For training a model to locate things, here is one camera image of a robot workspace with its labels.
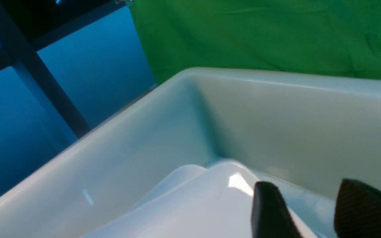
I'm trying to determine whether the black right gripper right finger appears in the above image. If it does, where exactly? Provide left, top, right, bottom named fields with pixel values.
left=334, top=178, right=381, bottom=238

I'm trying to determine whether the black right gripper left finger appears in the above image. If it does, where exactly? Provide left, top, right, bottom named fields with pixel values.
left=251, top=181, right=302, bottom=238

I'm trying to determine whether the white square rice plate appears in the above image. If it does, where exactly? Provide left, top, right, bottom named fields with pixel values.
left=85, top=161, right=337, bottom=238

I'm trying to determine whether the stack of white square plates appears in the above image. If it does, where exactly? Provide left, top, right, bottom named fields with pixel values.
left=131, top=164, right=207, bottom=209

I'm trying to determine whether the large white plastic tub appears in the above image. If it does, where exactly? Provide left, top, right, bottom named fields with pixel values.
left=0, top=68, right=381, bottom=238

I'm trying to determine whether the green backdrop cloth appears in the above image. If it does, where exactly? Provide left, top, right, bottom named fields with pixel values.
left=129, top=0, right=381, bottom=85

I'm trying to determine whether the dark metal frame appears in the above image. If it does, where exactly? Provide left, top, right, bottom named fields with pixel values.
left=0, top=0, right=132, bottom=142

